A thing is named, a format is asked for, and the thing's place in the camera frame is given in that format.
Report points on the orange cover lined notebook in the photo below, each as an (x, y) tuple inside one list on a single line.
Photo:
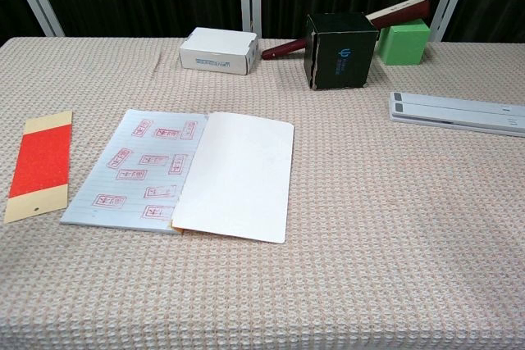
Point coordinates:
[(238, 174)]

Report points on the red and yellow bookmark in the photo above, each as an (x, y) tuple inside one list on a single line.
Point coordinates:
[(39, 161)]

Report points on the white cardboard box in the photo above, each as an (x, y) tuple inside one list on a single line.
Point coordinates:
[(213, 44)]

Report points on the black cardboard box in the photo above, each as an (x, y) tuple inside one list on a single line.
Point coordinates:
[(344, 59)]

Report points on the beige waffle tablecloth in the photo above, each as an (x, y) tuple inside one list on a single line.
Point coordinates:
[(369, 223)]

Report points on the green foam block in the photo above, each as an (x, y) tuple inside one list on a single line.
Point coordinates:
[(404, 44)]

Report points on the white folding stand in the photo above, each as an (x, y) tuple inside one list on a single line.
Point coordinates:
[(451, 110)]

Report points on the dark red wooden stick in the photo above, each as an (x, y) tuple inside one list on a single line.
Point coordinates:
[(404, 12)]

